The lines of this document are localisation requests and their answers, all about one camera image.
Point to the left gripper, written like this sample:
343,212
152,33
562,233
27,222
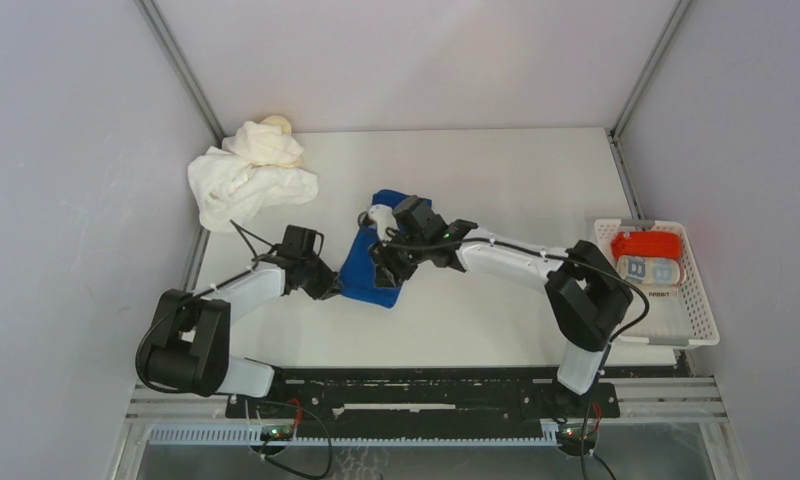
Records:
328,285

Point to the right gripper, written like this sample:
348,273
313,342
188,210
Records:
387,263

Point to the blue towel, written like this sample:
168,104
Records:
358,272

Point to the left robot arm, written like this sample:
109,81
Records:
187,348

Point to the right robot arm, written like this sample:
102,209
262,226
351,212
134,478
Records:
589,300

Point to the red rolled towel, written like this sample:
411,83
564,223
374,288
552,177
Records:
654,244

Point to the white plastic basket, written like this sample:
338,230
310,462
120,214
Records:
679,316

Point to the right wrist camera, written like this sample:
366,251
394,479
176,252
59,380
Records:
412,221

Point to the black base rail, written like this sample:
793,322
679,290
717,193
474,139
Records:
419,404

